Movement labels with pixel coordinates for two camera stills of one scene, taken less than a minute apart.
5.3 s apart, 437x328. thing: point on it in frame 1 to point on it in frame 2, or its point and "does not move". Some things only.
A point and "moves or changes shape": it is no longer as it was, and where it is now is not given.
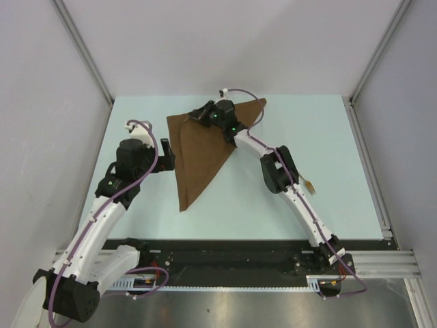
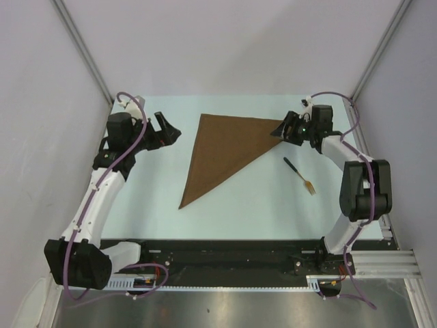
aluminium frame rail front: [386, 264] does not move
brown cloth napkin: [200, 150] moves or changes shape
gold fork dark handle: [309, 186] does not move
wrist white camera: [224, 97] to [307, 102]
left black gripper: [165, 162] to [165, 137]
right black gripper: [201, 115] to [292, 119]
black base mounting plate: [246, 263] does not move
